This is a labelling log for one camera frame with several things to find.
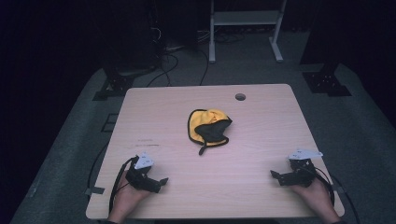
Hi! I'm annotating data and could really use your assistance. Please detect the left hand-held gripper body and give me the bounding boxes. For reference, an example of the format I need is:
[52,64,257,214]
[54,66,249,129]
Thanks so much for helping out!
[125,151,162,194]

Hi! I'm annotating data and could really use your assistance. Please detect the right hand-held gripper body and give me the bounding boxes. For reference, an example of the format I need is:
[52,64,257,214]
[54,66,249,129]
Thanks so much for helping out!
[286,148,324,189]

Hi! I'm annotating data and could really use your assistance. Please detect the yellow and black towel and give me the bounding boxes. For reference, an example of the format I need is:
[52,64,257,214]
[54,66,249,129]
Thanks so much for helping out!
[187,107,233,157]

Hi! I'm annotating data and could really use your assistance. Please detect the person's left hand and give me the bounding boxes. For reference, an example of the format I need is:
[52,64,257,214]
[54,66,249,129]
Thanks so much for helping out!
[107,170,151,222]

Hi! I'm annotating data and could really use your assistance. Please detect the person's right hand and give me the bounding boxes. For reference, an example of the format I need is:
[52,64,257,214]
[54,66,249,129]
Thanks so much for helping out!
[290,177,336,219]

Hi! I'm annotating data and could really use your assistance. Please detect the grey tape strip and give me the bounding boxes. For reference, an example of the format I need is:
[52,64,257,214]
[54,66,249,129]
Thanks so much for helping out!
[84,186,106,197]

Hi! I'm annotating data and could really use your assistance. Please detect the dark floor socket plate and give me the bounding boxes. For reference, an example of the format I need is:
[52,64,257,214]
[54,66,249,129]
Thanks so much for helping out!
[100,113,120,133]

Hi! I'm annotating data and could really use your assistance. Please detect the black stand base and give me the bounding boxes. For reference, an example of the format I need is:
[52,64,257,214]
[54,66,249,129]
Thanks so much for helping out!
[92,73,135,102]
[302,63,353,98]

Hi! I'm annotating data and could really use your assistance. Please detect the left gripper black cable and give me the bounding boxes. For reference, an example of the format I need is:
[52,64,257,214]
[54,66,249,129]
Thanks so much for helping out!
[108,156,140,217]

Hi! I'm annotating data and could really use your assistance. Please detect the looped black floor cable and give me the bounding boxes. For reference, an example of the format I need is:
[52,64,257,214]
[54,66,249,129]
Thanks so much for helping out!
[146,51,180,89]

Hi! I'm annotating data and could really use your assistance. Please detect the straight black floor cable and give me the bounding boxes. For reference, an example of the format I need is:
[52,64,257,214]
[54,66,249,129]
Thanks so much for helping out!
[198,49,210,87]

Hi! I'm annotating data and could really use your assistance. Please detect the white metal stand frame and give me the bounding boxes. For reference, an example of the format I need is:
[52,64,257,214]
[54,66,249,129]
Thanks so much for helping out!
[208,0,288,64]

